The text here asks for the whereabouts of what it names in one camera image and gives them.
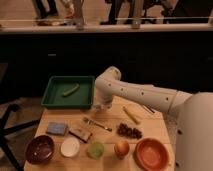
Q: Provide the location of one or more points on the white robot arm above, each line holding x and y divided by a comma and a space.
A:
194, 137

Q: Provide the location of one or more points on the orange bowl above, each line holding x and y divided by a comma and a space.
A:
150, 154

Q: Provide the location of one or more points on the purple bowl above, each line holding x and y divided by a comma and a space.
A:
40, 150

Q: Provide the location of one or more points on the green plastic tray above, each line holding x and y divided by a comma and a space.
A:
81, 99

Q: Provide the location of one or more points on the green pickle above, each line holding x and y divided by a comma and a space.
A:
71, 91

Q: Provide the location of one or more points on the silver fork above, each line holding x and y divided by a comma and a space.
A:
91, 122

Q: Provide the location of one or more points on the dark purple grapes bunch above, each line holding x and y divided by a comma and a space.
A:
124, 130

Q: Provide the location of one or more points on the wooden cutting board table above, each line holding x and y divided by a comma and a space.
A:
151, 126

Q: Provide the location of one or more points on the brown wooden brush block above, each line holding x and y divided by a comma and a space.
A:
81, 134

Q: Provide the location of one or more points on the green cup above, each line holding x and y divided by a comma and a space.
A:
95, 150

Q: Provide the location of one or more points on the blue sponge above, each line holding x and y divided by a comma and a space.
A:
56, 128

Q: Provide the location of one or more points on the black office chair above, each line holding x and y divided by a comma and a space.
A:
4, 131

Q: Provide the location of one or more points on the metal spoon black handle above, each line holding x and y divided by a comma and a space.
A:
148, 109

